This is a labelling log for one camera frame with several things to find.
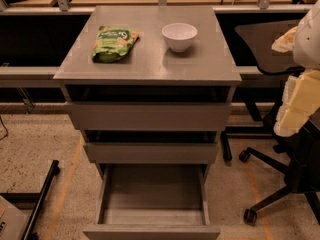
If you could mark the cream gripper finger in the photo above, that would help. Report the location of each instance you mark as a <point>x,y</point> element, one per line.
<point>300,100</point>
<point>285,43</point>

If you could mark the green rice chip bag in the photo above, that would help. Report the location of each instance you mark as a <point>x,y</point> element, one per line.
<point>113,44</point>

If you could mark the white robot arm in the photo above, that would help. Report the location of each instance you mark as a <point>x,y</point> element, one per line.
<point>306,51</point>

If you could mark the grey top drawer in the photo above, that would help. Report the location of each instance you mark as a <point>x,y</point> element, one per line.
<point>148,117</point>

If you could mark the grey drawer cabinet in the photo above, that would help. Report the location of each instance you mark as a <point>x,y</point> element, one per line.
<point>151,73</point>

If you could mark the grey middle drawer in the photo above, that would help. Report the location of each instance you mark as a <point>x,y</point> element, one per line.
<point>151,153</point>

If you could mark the grey open bottom drawer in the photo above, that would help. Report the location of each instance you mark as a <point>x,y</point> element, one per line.
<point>152,202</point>

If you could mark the black office chair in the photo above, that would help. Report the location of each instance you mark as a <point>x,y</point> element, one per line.
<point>297,136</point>

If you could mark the white bowl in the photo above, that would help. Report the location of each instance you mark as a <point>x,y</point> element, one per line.
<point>179,36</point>

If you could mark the black metal stand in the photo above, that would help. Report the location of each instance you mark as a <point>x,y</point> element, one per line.
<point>37,199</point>

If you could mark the grey box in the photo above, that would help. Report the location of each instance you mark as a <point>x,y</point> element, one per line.
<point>12,221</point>

